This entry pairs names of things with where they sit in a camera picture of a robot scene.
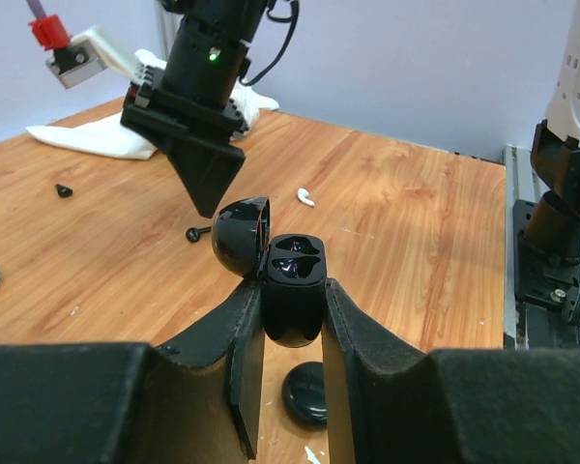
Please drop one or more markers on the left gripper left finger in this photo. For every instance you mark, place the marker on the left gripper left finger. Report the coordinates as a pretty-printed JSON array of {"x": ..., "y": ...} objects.
[{"x": 193, "y": 399}]

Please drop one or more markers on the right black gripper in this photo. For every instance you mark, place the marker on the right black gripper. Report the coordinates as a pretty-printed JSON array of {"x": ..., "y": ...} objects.
[{"x": 197, "y": 136}]

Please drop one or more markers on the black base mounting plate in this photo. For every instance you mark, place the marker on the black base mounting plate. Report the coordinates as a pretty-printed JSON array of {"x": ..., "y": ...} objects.
[{"x": 546, "y": 272}]

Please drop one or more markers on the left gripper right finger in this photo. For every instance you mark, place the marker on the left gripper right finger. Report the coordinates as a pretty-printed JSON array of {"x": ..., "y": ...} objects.
[{"x": 388, "y": 402}]

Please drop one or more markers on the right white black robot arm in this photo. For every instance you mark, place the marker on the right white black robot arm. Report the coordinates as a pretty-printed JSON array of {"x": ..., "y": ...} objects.
[{"x": 209, "y": 54}]

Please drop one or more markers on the white crumpled cloth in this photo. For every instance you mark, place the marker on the white crumpled cloth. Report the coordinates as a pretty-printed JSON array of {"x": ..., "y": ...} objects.
[{"x": 120, "y": 137}]

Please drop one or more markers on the white earbud right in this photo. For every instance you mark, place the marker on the white earbud right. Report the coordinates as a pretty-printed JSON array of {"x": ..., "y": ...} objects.
[{"x": 303, "y": 196}]

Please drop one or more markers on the black earbud charging case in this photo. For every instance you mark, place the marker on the black earbud charging case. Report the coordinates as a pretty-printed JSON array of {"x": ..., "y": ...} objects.
[{"x": 303, "y": 395}]

